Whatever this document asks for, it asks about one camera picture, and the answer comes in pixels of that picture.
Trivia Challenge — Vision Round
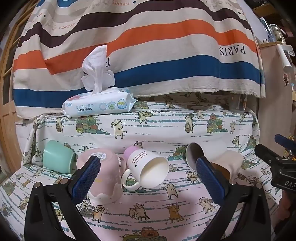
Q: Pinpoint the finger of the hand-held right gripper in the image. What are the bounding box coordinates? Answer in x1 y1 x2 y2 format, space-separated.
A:
274 134 296 152

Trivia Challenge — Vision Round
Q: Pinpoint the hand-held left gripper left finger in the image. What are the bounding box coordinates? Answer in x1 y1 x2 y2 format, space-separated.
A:
24 155 101 241

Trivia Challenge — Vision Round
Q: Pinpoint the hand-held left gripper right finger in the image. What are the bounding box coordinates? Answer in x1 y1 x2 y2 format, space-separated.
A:
196 156 272 241

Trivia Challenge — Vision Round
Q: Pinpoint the white mug with purple base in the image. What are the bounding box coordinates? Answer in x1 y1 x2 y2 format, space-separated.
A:
121 146 169 192

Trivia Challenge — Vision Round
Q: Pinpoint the pink cup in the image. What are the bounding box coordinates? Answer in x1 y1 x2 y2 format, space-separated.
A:
76 148 127 204

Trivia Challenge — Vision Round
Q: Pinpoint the cream and brown cup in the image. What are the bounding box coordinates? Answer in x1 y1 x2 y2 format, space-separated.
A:
186 141 245 184

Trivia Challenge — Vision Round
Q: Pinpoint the mint green cup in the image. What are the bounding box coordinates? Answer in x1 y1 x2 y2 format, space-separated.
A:
42 140 78 174

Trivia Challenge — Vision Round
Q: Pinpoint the person's right hand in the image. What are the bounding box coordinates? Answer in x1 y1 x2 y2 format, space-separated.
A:
278 190 296 221

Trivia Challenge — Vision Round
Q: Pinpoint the wooden cabinet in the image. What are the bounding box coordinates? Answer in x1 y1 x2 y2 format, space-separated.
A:
257 42 296 151

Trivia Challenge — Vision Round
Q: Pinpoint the cat print cloth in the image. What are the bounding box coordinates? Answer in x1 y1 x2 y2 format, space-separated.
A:
0 92 282 241

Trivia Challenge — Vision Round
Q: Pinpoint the baby wipes pack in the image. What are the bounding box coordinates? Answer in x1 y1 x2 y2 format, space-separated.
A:
61 45 138 118

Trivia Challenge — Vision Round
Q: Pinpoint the white tube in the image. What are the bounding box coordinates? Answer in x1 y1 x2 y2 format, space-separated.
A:
276 44 293 73

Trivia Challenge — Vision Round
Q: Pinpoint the glass bottle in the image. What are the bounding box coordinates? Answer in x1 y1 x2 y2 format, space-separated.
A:
269 23 286 43

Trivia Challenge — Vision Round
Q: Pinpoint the striped cloth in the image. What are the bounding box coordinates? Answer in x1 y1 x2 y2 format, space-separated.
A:
13 0 266 116

